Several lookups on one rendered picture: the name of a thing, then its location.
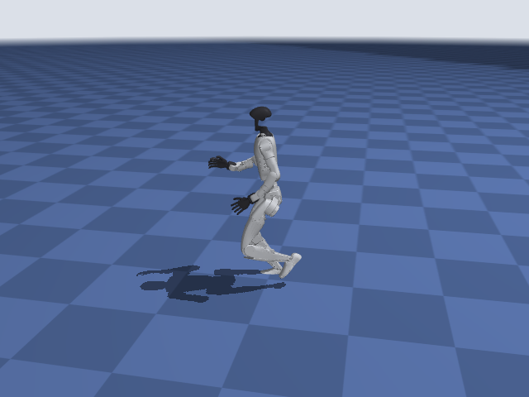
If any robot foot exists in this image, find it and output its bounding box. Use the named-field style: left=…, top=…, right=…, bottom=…
left=260, top=267, right=283, bottom=275
left=279, top=253, right=302, bottom=279

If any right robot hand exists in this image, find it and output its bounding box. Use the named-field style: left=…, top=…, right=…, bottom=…
left=208, top=155, right=236, bottom=170

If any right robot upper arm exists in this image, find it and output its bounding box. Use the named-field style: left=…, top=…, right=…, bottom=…
left=252, top=134, right=259, bottom=166

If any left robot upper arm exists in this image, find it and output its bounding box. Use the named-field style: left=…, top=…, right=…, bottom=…
left=259, top=140, right=280, bottom=182

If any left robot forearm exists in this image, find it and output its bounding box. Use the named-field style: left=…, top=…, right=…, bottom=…
left=250, top=172, right=277, bottom=202

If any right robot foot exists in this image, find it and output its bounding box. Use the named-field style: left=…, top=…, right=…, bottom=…
left=260, top=267, right=283, bottom=275

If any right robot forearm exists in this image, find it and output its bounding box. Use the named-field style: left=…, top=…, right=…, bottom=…
left=229, top=156, right=254, bottom=171

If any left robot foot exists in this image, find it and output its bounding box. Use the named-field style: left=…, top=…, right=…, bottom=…
left=279, top=253, right=302, bottom=279

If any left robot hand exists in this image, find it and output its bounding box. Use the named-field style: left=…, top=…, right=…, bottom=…
left=231, top=193, right=259, bottom=215

